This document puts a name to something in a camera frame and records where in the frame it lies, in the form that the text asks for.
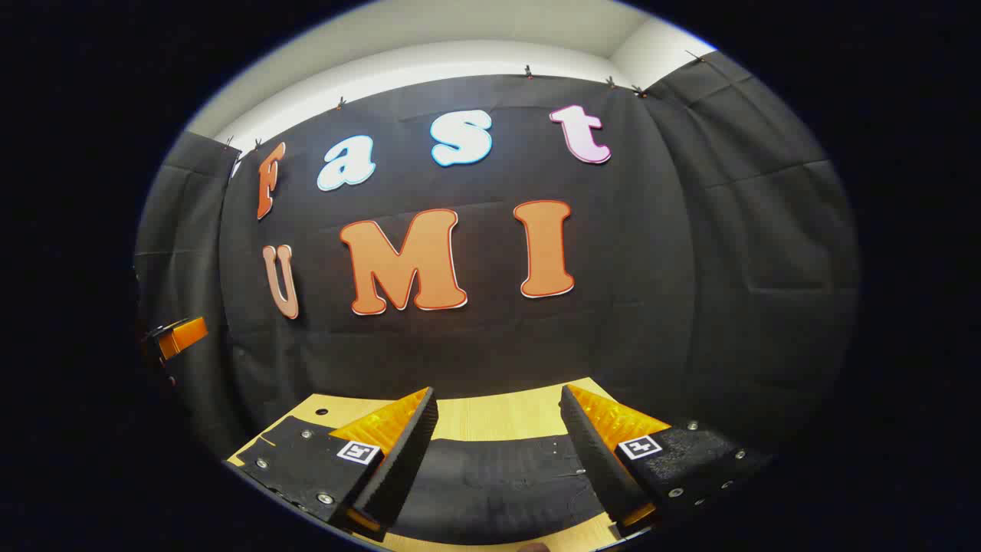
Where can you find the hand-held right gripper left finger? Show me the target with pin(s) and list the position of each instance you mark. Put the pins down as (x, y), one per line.
(402, 460)

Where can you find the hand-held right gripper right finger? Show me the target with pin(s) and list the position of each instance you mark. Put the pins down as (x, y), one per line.
(594, 452)

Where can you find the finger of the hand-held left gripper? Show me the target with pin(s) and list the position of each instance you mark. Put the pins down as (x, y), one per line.
(188, 336)

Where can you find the dark jeans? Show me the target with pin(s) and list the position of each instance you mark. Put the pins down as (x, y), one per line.
(498, 491)

